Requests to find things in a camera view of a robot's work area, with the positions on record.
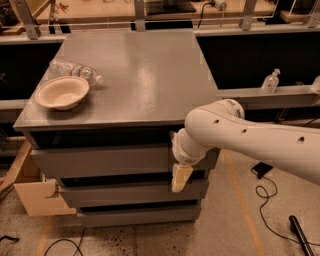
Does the grey drawer cabinet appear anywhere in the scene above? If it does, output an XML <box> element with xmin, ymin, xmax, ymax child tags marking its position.
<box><xmin>14</xmin><ymin>31</ymin><xmax>218</xmax><ymax>216</ymax></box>

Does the black cable on bench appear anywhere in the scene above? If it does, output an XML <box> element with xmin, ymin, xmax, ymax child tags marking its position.
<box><xmin>197</xmin><ymin>1</ymin><xmax>217</xmax><ymax>29</ymax></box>

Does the grey top drawer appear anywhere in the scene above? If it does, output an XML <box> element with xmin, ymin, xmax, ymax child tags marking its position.
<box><xmin>31</xmin><ymin>143</ymin><xmax>176</xmax><ymax>178</ymax></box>

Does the black floor cable left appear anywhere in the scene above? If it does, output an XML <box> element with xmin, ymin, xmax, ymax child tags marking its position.
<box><xmin>43</xmin><ymin>227</ymin><xmax>87</xmax><ymax>256</ymax></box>

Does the clear plastic water bottle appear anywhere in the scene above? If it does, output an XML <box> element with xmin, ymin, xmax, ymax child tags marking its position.
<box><xmin>49</xmin><ymin>58</ymin><xmax>103</xmax><ymax>86</ymax></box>

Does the hand sanitizer pump bottle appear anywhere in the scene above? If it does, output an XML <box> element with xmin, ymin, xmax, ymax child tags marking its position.
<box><xmin>261</xmin><ymin>69</ymin><xmax>280</xmax><ymax>94</ymax></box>

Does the black tube on floor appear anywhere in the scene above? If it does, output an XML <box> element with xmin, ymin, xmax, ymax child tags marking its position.
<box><xmin>289</xmin><ymin>215</ymin><xmax>314</xmax><ymax>256</ymax></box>

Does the grey metal rail shelf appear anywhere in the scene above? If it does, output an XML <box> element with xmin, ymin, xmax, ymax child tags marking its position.
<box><xmin>217</xmin><ymin>85</ymin><xmax>320</xmax><ymax>110</ymax></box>

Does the grey bottom drawer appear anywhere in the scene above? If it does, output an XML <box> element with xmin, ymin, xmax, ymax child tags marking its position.
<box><xmin>77</xmin><ymin>205</ymin><xmax>201</xmax><ymax>227</ymax></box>

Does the white paper bowl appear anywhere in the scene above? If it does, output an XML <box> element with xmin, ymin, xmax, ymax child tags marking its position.
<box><xmin>35</xmin><ymin>76</ymin><xmax>90</xmax><ymax>110</ymax></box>

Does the black power adapter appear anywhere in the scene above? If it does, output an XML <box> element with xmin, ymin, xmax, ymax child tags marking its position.
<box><xmin>251</xmin><ymin>162</ymin><xmax>273</xmax><ymax>179</ymax></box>

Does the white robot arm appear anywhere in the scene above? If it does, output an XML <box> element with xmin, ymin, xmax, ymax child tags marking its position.
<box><xmin>171</xmin><ymin>99</ymin><xmax>320</xmax><ymax>193</ymax></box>

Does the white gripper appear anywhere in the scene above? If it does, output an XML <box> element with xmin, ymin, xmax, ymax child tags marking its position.
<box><xmin>169</xmin><ymin>129</ymin><xmax>209</xmax><ymax>193</ymax></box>

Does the light wooden board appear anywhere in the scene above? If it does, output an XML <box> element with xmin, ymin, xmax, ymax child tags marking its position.
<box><xmin>0</xmin><ymin>141</ymin><xmax>76</xmax><ymax>217</ymax></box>

